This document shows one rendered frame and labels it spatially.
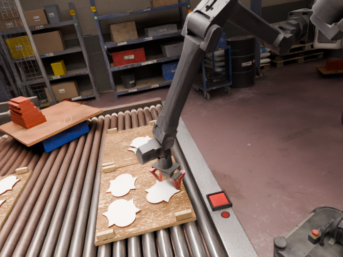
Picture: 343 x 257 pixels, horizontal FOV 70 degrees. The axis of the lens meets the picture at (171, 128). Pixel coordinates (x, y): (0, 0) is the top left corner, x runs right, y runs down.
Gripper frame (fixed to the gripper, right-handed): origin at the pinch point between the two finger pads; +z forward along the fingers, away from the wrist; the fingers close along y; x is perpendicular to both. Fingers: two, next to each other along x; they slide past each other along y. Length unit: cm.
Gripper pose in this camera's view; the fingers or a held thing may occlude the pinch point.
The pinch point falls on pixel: (168, 183)
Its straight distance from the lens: 103.0
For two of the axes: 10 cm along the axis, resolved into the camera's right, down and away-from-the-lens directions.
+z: 1.4, 8.8, 4.5
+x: 6.4, -4.3, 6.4
